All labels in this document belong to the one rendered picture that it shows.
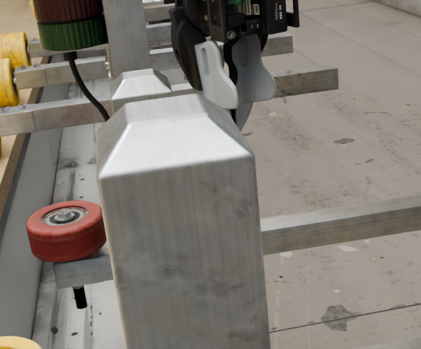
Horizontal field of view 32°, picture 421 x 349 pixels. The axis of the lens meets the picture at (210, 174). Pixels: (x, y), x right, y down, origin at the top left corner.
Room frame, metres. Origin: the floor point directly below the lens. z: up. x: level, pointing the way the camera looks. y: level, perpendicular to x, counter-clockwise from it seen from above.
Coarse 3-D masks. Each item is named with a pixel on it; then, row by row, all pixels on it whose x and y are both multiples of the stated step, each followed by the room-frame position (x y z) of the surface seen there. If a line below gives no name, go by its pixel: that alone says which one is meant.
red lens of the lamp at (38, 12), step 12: (36, 0) 0.64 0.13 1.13; (48, 0) 0.63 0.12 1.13; (60, 0) 0.63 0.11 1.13; (72, 0) 0.63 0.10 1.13; (84, 0) 0.63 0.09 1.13; (96, 0) 0.64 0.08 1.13; (36, 12) 0.64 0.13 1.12; (48, 12) 0.63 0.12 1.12; (60, 12) 0.63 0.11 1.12; (72, 12) 0.63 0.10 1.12; (84, 12) 0.63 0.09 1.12; (96, 12) 0.64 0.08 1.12
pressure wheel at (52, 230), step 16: (48, 208) 0.71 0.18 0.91; (64, 208) 0.71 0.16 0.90; (80, 208) 0.71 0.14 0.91; (96, 208) 0.70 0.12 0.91; (32, 224) 0.68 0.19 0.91; (48, 224) 0.68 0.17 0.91; (64, 224) 0.67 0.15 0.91; (80, 224) 0.66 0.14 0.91; (96, 224) 0.67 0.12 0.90; (32, 240) 0.67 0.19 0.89; (48, 240) 0.65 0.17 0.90; (64, 240) 0.65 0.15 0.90; (80, 240) 0.66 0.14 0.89; (96, 240) 0.67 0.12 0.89; (48, 256) 0.66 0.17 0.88; (64, 256) 0.65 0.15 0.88; (80, 256) 0.66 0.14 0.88; (80, 288) 0.69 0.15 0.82; (80, 304) 0.69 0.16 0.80
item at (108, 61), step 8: (96, 16) 0.64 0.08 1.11; (48, 24) 0.63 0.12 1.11; (80, 48) 0.63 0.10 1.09; (88, 48) 0.64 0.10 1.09; (64, 56) 0.65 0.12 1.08; (72, 56) 0.65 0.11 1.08; (72, 64) 0.65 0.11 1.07; (72, 72) 0.66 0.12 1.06; (112, 72) 0.64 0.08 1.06; (80, 80) 0.65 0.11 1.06; (80, 88) 0.65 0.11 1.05; (88, 96) 0.65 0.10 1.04; (96, 104) 0.65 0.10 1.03; (104, 112) 0.65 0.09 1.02
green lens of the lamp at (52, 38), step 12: (60, 24) 0.63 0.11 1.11; (72, 24) 0.63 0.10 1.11; (84, 24) 0.63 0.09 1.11; (96, 24) 0.64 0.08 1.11; (48, 36) 0.63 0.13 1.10; (60, 36) 0.63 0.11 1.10; (72, 36) 0.63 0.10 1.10; (84, 36) 0.63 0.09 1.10; (96, 36) 0.64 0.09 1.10; (48, 48) 0.63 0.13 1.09; (60, 48) 0.63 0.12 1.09; (72, 48) 0.63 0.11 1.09
